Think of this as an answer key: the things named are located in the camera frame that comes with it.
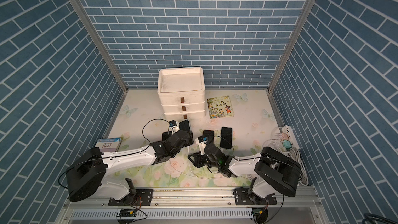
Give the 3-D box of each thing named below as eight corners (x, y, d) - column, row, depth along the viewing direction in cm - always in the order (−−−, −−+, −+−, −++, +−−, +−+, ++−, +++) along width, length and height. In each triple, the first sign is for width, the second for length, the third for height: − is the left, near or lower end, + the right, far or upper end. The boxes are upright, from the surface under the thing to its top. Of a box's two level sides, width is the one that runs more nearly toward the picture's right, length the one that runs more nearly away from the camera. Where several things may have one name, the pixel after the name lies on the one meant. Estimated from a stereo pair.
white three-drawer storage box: (162, 121, 104) (151, 93, 83) (168, 95, 120) (160, 66, 99) (205, 121, 104) (205, 94, 84) (205, 95, 120) (205, 67, 99)
